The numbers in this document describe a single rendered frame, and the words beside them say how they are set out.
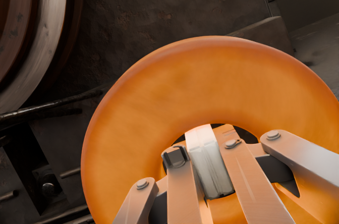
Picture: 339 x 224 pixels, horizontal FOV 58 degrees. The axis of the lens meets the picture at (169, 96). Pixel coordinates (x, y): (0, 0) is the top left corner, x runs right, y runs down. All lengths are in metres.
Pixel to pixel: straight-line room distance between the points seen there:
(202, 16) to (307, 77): 0.39
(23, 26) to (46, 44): 0.03
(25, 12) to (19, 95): 0.11
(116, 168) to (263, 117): 0.09
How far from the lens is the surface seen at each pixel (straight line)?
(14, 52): 0.42
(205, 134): 0.16
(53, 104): 0.43
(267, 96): 0.17
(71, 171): 0.56
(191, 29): 0.55
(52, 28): 0.42
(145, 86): 0.16
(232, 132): 0.17
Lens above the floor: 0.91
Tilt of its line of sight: 11 degrees down
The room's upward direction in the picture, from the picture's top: 22 degrees counter-clockwise
